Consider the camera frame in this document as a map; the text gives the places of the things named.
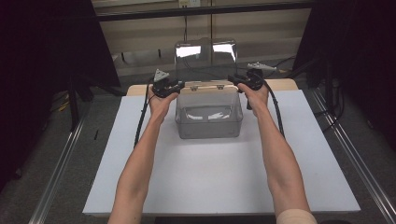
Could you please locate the wooden table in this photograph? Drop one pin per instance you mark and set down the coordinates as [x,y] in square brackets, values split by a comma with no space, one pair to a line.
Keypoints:
[137,90]

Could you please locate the clear plastic box with lid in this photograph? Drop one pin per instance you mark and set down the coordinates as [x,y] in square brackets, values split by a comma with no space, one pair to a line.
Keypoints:
[208,118]

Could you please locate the white wall socket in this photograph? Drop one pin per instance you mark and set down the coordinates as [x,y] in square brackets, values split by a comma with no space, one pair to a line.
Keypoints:
[189,3]

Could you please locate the beige sleeve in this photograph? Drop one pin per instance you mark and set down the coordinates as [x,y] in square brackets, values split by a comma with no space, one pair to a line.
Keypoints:
[295,217]

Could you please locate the person's right hand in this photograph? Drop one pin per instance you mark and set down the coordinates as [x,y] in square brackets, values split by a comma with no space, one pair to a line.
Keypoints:
[255,99]

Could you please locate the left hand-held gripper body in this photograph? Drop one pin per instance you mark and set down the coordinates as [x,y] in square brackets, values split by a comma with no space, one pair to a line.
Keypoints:
[163,85]

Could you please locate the black horizontal bar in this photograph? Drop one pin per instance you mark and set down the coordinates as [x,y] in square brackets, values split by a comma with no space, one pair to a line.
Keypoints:
[202,11]

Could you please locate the white board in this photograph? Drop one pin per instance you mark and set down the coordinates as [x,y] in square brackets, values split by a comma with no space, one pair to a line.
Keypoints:
[202,174]

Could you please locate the small black floor object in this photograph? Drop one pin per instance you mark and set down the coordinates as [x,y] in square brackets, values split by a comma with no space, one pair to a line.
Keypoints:
[96,134]

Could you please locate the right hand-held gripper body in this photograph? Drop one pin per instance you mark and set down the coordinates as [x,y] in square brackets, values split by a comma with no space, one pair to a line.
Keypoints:
[255,77]

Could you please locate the person's left hand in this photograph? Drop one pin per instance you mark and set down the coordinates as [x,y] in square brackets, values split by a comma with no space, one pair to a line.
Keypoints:
[162,104]

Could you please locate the aluminium rail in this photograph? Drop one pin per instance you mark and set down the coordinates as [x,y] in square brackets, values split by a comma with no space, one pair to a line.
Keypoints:
[59,174]
[358,161]

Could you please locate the black curtain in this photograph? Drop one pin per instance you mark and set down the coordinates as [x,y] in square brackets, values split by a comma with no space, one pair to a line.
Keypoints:
[37,62]
[361,56]

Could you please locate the black metal stand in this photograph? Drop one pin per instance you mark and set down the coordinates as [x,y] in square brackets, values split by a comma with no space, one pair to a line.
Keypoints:
[329,87]
[74,105]

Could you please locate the yellow floor object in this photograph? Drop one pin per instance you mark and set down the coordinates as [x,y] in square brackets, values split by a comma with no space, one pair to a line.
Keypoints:
[63,106]

